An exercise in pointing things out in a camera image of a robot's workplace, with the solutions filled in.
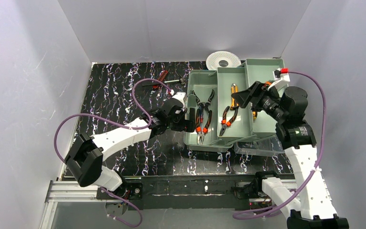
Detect orange utility knife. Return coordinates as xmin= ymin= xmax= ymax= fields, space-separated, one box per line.
xmin=230 ymin=83 xmax=239 ymax=110

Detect black yellow handle screwdriver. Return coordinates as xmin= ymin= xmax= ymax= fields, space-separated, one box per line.
xmin=252 ymin=111 xmax=258 ymax=121

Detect black hex key set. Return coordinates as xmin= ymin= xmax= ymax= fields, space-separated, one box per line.
xmin=264 ymin=80 xmax=274 ymax=90

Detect orange black cutting pliers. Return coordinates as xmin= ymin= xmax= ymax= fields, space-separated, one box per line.
xmin=195 ymin=108 xmax=213 ymax=145

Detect black handle pliers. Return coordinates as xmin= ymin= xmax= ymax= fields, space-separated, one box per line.
xmin=191 ymin=89 xmax=215 ymax=110

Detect orange black needle-nose pliers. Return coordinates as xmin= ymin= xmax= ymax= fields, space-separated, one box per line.
xmin=219 ymin=106 xmax=238 ymax=136

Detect translucent lid green toolbox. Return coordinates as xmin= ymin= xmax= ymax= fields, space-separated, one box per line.
xmin=183 ymin=58 xmax=288 ymax=157

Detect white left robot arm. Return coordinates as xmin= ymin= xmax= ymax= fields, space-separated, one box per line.
xmin=64 ymin=93 xmax=196 ymax=191

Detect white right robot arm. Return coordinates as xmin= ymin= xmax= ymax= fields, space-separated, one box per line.
xmin=232 ymin=81 xmax=349 ymax=229

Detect white filament spool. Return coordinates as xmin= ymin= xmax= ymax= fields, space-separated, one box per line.
xmin=206 ymin=51 xmax=242 ymax=70

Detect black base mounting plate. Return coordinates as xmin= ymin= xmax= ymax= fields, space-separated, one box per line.
xmin=96 ymin=174 xmax=294 ymax=212

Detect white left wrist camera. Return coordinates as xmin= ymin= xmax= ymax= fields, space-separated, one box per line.
xmin=172 ymin=92 xmax=188 ymax=105

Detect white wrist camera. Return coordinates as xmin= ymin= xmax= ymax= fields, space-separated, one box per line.
xmin=268 ymin=68 xmax=290 ymax=90
xmin=172 ymin=92 xmax=188 ymax=105

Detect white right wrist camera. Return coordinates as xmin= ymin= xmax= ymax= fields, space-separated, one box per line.
xmin=268 ymin=68 xmax=290 ymax=90

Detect red handle tool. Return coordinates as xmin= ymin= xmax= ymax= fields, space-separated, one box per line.
xmin=152 ymin=70 xmax=168 ymax=90

